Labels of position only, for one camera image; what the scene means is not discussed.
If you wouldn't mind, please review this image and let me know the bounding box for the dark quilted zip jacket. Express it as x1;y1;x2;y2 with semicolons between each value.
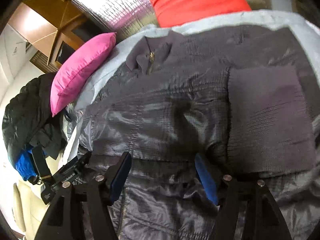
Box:
80;25;319;239

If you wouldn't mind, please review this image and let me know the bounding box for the blue garment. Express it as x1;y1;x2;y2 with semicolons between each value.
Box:
15;145;50;185

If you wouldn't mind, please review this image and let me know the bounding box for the black puffer jacket pile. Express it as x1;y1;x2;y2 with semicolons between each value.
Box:
2;72;66;166

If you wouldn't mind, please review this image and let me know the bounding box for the pink pillow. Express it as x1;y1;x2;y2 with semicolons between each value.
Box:
50;33;116;116

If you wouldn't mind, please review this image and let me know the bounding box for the wooden cabinet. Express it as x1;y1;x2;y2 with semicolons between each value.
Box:
7;0;89;68

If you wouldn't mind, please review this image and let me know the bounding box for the grey fleece blanket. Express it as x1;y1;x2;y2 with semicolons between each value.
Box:
60;10;319;164

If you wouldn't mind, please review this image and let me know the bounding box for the silver foil insulation mat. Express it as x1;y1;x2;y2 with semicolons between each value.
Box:
72;0;158;41

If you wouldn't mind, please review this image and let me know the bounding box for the red pillow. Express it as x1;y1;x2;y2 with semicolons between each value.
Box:
150;0;251;28

